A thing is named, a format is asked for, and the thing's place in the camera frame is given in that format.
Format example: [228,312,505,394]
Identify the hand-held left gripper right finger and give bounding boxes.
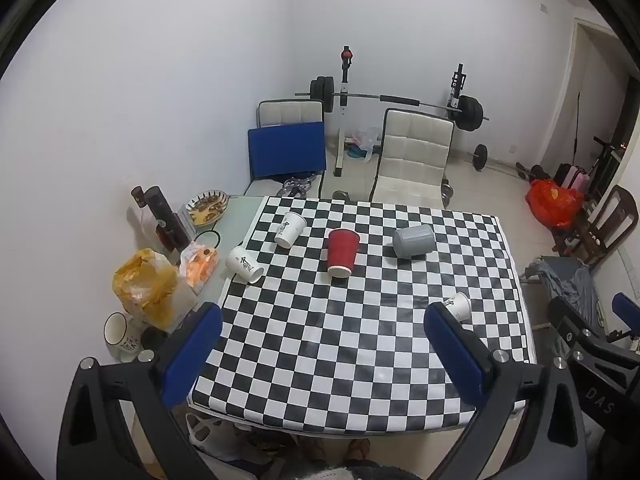
[424,302,589,480]

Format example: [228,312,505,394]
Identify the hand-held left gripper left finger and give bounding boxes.
[56,302,224,480]

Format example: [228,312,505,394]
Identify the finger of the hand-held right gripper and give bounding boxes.
[602,292,640,353]
[547,297,608,358]

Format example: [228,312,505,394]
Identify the white paper cup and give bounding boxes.
[442,291,473,323]
[274,211,307,249]
[226,245,265,284]

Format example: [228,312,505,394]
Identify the grey cup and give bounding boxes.
[392,224,436,259]

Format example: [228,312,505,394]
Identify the red cup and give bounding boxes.
[326,228,361,279]

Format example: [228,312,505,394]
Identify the grey cloth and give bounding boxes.
[529,256,607,333]

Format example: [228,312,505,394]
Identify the black round lid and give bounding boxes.
[141,326,168,352]

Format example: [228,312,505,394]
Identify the white mug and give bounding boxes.
[103,312,143,363]

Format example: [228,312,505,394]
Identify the yellow plastic bag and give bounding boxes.
[112,248,198,333]

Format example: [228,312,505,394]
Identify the dark wooden chair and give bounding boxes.
[552,185,639,267]

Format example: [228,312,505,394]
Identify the orange snack packet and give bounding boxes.
[179,241,220,296]

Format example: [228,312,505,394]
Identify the red plastic bag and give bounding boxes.
[525,179,586,229]

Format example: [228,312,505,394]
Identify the black white checkered tablecloth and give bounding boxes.
[187,195,539,434]

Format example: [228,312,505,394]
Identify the tall dark bottle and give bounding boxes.
[144,186,193,253]

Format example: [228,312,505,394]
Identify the pink suitcase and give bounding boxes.
[555,162,591,193]

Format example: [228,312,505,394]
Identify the black scooter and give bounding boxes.
[516,136,627,196]

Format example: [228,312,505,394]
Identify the patterned bowl with food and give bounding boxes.
[184,190,230,226]

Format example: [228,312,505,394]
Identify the small black barbell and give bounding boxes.
[457,144,521,173]

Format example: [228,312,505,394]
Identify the white padded chair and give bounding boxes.
[370,108,456,209]
[243,100,328,197]

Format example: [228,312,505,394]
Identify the blue board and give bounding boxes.
[247,122,327,180]

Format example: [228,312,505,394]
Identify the clear plastic bags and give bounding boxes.
[349,127,382,163]

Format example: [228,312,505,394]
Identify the barbell with black plates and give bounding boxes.
[295,76,491,133]

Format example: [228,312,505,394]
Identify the barbell rack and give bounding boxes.
[332,46,468,178]

